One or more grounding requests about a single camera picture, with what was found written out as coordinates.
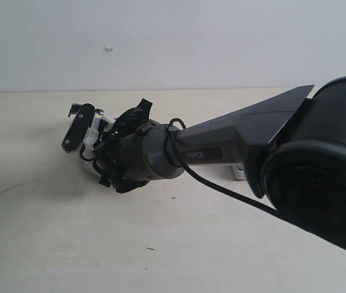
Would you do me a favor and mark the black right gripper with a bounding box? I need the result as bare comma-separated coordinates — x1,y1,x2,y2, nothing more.
93,99,153,193

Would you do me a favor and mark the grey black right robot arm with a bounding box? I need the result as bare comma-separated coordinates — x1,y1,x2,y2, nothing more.
93,77,346,247

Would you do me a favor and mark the red dome push button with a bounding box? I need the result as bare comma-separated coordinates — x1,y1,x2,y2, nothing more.
231,164,246,181

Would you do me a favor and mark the round stainless steel plate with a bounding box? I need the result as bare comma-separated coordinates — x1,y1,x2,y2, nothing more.
80,149,100,176

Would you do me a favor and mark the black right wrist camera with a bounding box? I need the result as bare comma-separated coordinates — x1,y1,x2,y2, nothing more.
60,103,114,155

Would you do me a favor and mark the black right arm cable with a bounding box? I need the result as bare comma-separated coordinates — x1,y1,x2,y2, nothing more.
79,117,346,257

